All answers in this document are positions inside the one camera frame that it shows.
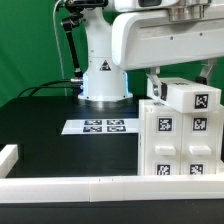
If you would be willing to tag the white U-shaped fence frame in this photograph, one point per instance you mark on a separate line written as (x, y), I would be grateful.
(99, 189)

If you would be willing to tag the flat white tagged base plate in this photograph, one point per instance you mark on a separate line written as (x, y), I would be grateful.
(100, 126)

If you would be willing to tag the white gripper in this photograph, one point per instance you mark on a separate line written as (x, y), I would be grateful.
(150, 39)

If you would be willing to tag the white cabinet body box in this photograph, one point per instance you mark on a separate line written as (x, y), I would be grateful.
(143, 105)

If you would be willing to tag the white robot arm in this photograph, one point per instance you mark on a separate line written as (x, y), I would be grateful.
(104, 80)

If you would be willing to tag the small white tagged box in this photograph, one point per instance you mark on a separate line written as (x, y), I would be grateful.
(187, 96)

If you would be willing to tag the white cabinet door panel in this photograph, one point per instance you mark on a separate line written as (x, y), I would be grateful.
(201, 142)
(163, 128)

